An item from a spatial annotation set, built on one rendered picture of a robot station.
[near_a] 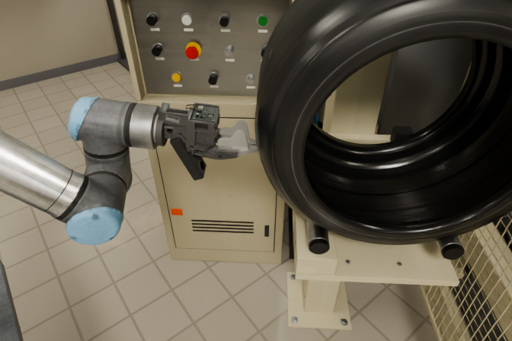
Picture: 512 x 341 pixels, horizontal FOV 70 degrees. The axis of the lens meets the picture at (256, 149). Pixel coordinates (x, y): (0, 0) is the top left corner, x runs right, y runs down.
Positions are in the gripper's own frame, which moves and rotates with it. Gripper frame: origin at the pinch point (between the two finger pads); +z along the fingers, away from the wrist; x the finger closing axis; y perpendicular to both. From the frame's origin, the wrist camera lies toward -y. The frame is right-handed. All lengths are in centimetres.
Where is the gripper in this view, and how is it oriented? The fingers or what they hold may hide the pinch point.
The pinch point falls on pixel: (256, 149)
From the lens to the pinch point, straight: 76.2
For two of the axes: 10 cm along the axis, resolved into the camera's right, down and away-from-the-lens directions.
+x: 0.5, -5.9, 8.0
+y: 1.2, -8.0, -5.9
